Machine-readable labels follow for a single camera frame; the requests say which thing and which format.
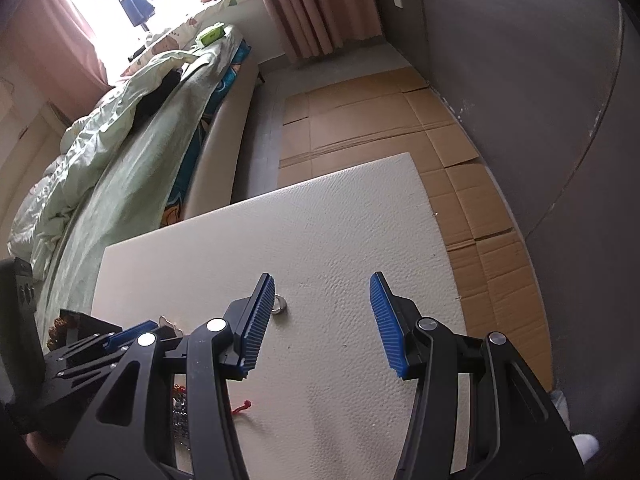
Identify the beige bed headboard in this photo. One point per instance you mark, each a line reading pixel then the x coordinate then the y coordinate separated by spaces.
pixel 25 150

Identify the green box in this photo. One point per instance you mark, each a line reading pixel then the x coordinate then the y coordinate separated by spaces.
pixel 211 35

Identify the bed with green sheet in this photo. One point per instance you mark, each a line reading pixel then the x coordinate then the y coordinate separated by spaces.
pixel 125 200

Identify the beige bed base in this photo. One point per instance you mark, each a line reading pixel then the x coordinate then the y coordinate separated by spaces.
pixel 225 150

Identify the printed window seat cushion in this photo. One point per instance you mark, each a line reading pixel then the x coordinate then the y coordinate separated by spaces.
pixel 170 40

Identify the light green duvet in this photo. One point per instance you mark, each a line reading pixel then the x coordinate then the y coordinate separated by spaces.
pixel 100 160

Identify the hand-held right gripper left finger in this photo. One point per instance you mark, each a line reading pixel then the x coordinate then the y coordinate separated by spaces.
pixel 255 325

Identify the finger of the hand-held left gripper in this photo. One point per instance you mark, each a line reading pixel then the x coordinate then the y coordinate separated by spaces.
pixel 125 336
pixel 85 367

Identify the white leather table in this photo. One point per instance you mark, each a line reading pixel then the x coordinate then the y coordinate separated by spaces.
pixel 325 235

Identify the white sock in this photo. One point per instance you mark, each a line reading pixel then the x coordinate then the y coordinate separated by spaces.
pixel 582 442

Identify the black garment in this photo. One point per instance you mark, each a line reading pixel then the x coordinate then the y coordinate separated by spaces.
pixel 155 95

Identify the pink curtain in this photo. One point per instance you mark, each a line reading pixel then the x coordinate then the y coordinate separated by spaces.
pixel 315 5
pixel 55 30

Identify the flattened cardboard sheets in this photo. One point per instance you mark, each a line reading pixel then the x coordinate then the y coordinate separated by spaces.
pixel 450 160

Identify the teal cartoon printed blanket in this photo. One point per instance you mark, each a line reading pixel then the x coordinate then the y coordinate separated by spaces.
pixel 235 67

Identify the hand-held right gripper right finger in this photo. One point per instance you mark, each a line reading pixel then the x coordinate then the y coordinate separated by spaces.
pixel 387 325

